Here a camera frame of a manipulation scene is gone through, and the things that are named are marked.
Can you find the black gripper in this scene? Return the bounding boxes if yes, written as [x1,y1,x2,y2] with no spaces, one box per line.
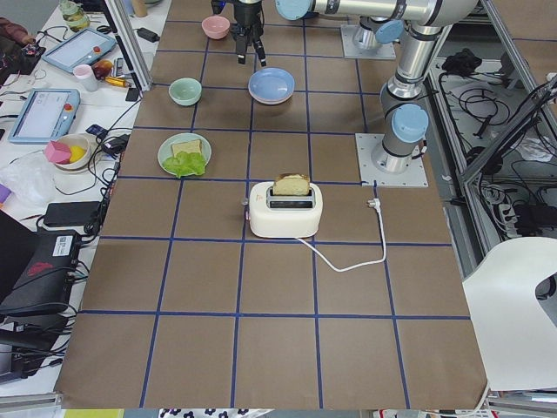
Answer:
[211,0,267,66]

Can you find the blue plate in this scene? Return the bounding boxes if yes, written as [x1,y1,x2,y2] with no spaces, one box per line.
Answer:
[248,67,295,92]

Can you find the pink plate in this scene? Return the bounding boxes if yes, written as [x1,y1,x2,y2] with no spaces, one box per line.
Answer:
[250,90,293,105]

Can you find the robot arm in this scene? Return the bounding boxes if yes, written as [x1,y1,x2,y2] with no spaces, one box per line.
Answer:
[230,1,404,67]
[275,1,476,174]

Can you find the pink bowl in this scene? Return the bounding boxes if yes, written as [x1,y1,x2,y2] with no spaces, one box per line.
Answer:
[201,15,231,40]

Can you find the green bowl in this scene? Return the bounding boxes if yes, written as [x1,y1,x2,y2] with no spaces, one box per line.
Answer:
[168,78,202,106]

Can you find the black power adapter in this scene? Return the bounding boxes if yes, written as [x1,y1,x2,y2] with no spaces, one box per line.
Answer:
[136,28,160,43]

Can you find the bread slice on plate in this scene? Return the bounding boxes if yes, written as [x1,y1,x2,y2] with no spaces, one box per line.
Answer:
[171,139,202,157]

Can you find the green plate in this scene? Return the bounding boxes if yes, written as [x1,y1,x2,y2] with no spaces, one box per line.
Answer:
[158,133,211,174]

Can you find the green lettuce leaf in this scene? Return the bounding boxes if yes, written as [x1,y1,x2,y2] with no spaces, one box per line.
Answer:
[163,152,206,178]

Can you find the toast slice in toaster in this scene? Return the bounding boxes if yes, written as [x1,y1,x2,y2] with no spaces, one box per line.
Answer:
[272,173,310,196]

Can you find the mango fruit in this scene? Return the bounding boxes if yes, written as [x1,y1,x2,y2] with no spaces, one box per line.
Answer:
[91,59,113,80]

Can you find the white toaster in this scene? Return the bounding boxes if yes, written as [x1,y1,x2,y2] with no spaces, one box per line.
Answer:
[246,181,323,239]

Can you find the teach pendant far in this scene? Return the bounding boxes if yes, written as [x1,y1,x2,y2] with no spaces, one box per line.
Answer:
[42,28,117,73]

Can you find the teach pendant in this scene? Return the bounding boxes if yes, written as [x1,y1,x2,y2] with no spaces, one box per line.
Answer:
[42,28,117,73]
[8,89,81,145]

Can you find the bowl with toy fruit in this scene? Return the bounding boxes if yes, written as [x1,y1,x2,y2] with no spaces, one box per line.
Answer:
[44,133,95,172]

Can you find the teach pendant near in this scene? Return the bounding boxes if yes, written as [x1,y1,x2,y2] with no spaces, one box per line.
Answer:
[8,89,81,145]

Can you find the white chair back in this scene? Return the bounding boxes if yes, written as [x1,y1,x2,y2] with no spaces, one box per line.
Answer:
[463,237,556,391]

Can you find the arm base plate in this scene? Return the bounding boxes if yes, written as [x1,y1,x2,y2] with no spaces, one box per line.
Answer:
[340,24,396,60]
[355,133,428,188]

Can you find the white toaster power cable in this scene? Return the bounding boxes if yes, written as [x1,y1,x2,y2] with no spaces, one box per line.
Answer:
[293,198,388,273]

